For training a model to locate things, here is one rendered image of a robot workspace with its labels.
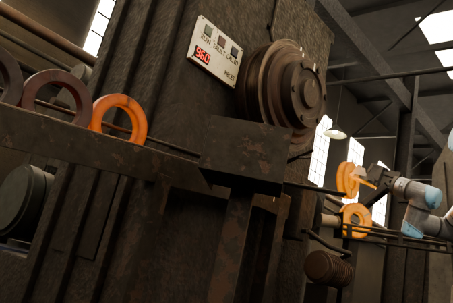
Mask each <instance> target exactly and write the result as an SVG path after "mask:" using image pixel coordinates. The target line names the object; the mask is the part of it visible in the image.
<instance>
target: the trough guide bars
mask: <svg viewBox="0 0 453 303"><path fill-rule="evenodd" d="M343 225H345V226H347V228H345V227H343V230H345V231H346V236H347V238H348V239H352V231H353V232H358V233H367V236H375V237H380V238H388V242H391V243H393V239H394V240H398V245H399V246H403V241H408V242H416V243H422V244H431V245H435V249H438V250H440V246H444V247H446V250H447V253H452V251H451V248H453V242H448V241H447V240H443V239H439V238H435V237H431V236H427V235H423V237H422V239H420V240H418V239H414V238H410V237H408V236H406V235H404V234H403V233H402V232H401V231H395V230H391V229H382V228H377V227H368V226H364V225H355V224H350V223H343ZM352 227H358V228H363V229H370V230H371V231H364V230H359V229H352ZM373 231H374V232H373ZM378 232H379V233H378ZM396 235H397V236H396ZM405 236H406V237H405ZM423 239H424V240H423Z"/></svg>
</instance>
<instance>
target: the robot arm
mask: <svg viewBox="0 0 453 303"><path fill-rule="evenodd" d="M448 148H449V149H450V150H451V151H452V152H453V128H452V131H451V132H450V135H449V138H448ZM367 172H368V174H366V172H365V168H363V167H362V166H361V165H358V166H356V167H355V169H354V170H353V172H352V173H350V174H349V177H350V178H351V179H353V180H356V181H358V182H360V183H362V184H365V185H367V186H370V187H372V188H375V190H374V191H373V192H372V193H371V194H370V195H369V196H367V197H366V198H364V199H363V200H362V201H361V203H362V205H363V206H364V207H366V208H367V209H370V208H371V207H372V206H373V205H374V204H375V203H377V202H378V201H379V200H381V199H382V198H383V197H384V196H385V195H387V194H388V193H391V194H392V195H395V196H397V197H399V198H402V199H405V200H408V201H409V204H408V206H407V209H406V213H405V216H404V220H403V223H402V228H401V232H402V233H403V234H404V235H406V236H408V237H411V238H414V239H418V240H420V239H422V237H423V234H424V235H427V236H431V237H435V238H439V239H443V240H447V241H448V242H453V207H452V208H451V209H450V210H449V211H448V213H447V214H446V215H445V216H444V217H443V218H442V217H437V216H434V215H430V210H431V209H437V208H438V207H439V206H440V203H441V201H442V191H441V190H440V189H438V188H434V187H433V186H430V185H426V184H422V183H419V182H415V181H413V180H409V179H406V178H403V174H401V172H398V171H397V172H395V171H390V170H389V169H388V168H386V167H384V166H381V165H377V164H375V163H371V165H370V167H369V169H368V170H367Z"/></svg>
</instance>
